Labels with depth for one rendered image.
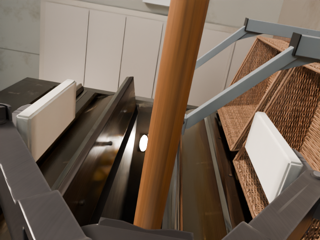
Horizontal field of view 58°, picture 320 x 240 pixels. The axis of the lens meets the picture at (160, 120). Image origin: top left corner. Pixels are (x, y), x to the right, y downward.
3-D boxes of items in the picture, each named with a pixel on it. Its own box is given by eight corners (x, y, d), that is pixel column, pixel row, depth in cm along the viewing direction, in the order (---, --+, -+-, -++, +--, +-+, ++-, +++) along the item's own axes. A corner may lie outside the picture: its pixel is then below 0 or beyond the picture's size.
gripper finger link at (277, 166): (289, 162, 14) (305, 164, 14) (255, 110, 20) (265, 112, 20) (271, 210, 15) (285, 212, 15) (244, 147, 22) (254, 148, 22)
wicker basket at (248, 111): (288, 164, 133) (229, 153, 132) (258, 116, 184) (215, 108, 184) (330, 59, 113) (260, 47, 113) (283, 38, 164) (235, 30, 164)
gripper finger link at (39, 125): (31, 169, 15) (16, 166, 15) (75, 118, 22) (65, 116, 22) (29, 117, 14) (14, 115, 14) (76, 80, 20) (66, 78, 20)
